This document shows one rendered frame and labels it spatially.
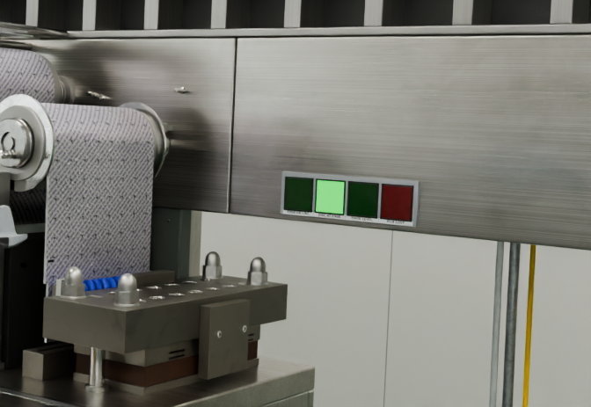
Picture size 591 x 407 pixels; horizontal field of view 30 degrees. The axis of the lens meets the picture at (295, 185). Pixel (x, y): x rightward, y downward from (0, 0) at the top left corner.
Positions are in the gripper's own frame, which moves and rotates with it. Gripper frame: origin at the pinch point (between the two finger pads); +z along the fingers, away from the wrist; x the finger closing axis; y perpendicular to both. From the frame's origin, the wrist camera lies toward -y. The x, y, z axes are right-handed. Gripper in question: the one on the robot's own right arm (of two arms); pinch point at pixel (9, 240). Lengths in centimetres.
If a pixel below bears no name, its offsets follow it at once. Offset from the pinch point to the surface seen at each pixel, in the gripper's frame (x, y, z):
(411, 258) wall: 75, -29, 273
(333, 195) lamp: -31, 7, 39
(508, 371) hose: -55, -20, 55
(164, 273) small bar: -6.1, -6.6, 27.6
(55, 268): 0.0, -4.8, 9.3
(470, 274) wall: 50, -33, 273
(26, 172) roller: 3.6, 9.6, 6.4
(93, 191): -0.2, 6.8, 16.9
